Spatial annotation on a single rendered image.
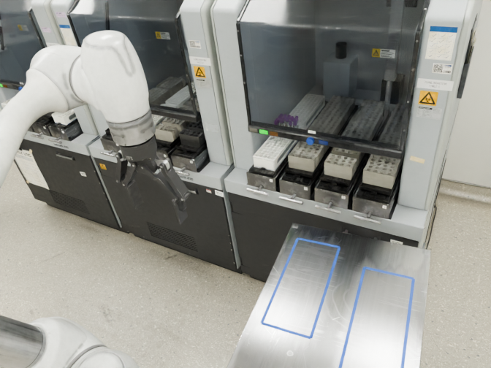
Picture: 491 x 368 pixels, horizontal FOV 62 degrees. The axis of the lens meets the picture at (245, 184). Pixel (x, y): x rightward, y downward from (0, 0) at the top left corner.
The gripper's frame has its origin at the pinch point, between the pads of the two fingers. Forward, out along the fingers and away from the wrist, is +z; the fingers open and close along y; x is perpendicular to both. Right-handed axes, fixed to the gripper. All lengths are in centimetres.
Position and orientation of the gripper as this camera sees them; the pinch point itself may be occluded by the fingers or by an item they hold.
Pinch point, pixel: (158, 209)
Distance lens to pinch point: 100.1
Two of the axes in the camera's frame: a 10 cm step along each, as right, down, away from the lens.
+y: 8.7, 2.1, -4.4
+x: 4.7, -5.8, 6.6
